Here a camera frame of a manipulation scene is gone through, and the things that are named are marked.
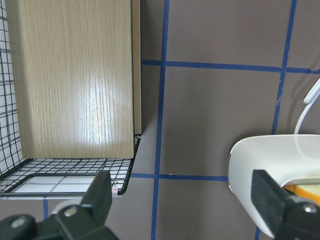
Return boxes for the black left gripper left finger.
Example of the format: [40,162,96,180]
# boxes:
[80,170,112,230]

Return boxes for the white toaster power cable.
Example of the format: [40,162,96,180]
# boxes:
[294,77,320,137]

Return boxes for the toast slice in toaster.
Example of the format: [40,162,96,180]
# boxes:
[284,184,320,202]

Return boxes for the white two-slot toaster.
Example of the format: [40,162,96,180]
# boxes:
[228,134,320,237]

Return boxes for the wire basket with wooden shelves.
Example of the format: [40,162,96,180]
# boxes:
[0,0,142,199]

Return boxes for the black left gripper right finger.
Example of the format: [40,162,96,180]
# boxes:
[251,169,300,229]

